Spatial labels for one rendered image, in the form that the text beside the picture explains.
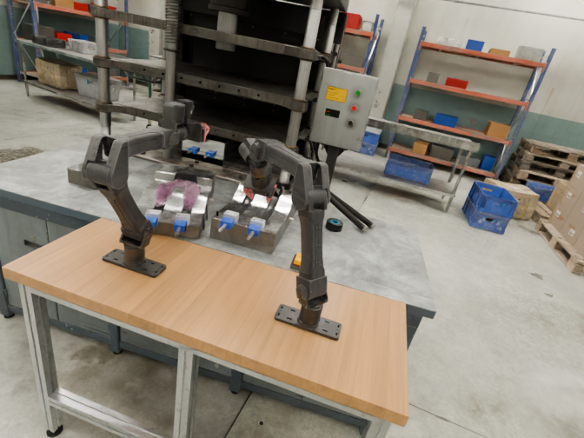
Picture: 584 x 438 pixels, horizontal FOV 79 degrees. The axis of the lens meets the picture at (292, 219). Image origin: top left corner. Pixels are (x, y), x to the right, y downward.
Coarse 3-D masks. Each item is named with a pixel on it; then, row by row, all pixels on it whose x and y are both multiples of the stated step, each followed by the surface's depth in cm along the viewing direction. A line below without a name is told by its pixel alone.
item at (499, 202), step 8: (480, 184) 466; (488, 184) 463; (472, 192) 461; (480, 192) 430; (488, 192) 466; (496, 192) 464; (504, 192) 456; (472, 200) 452; (480, 200) 423; (488, 200) 415; (496, 200) 413; (504, 200) 411; (512, 200) 427; (480, 208) 420; (488, 208) 419; (496, 208) 416; (504, 208) 414; (512, 208) 412; (504, 216) 418; (512, 216) 415
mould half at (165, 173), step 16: (160, 176) 164; (208, 176) 169; (144, 192) 146; (176, 192) 150; (208, 192) 158; (144, 208) 141; (176, 208) 145; (208, 208) 162; (160, 224) 134; (192, 224) 136
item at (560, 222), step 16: (576, 176) 425; (576, 192) 415; (560, 208) 441; (576, 208) 406; (544, 224) 447; (560, 224) 429; (576, 224) 396; (560, 240) 405; (576, 240) 388; (560, 256) 394; (576, 256) 369; (576, 272) 364
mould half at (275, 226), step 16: (240, 192) 159; (288, 192) 163; (224, 208) 147; (256, 208) 154; (288, 208) 155; (240, 224) 136; (272, 224) 141; (288, 224) 161; (224, 240) 140; (240, 240) 138; (256, 240) 136; (272, 240) 135
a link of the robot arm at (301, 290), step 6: (300, 288) 99; (300, 294) 100; (306, 294) 99; (300, 300) 101; (306, 300) 99; (312, 300) 103; (318, 300) 103; (324, 300) 104; (306, 306) 100; (312, 306) 101
